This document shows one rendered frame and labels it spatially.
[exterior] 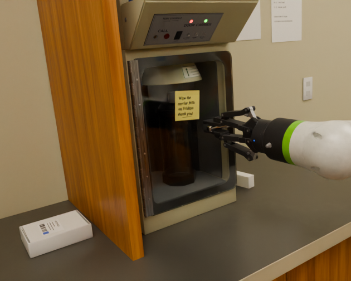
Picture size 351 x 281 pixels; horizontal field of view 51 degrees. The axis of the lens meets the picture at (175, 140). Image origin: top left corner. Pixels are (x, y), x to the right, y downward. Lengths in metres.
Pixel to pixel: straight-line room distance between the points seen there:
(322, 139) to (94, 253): 0.58
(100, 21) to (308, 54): 1.40
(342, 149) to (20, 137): 0.94
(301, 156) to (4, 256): 0.74
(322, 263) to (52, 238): 0.69
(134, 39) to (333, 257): 0.76
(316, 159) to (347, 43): 1.64
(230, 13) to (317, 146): 0.41
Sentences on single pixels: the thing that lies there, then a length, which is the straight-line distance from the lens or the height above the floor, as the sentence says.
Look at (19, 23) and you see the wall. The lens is 1.25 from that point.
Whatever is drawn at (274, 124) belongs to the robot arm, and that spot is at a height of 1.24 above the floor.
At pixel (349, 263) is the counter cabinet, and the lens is 1.18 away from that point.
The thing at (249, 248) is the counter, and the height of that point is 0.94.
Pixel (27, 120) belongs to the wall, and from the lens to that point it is 1.26.
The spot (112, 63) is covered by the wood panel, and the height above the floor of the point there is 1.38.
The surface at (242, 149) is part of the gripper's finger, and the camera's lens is 0.90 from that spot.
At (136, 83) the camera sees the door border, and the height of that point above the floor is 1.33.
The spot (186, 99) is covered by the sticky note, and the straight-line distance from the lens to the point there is 0.95.
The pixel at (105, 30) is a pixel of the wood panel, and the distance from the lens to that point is 0.76.
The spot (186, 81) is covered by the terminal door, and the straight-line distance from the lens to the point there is 0.95.
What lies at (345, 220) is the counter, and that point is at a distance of 1.06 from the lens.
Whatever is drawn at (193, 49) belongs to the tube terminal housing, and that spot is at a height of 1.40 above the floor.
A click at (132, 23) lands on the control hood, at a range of 0.83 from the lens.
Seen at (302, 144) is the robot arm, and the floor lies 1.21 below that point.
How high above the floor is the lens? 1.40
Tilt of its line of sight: 14 degrees down
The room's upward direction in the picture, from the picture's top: 5 degrees counter-clockwise
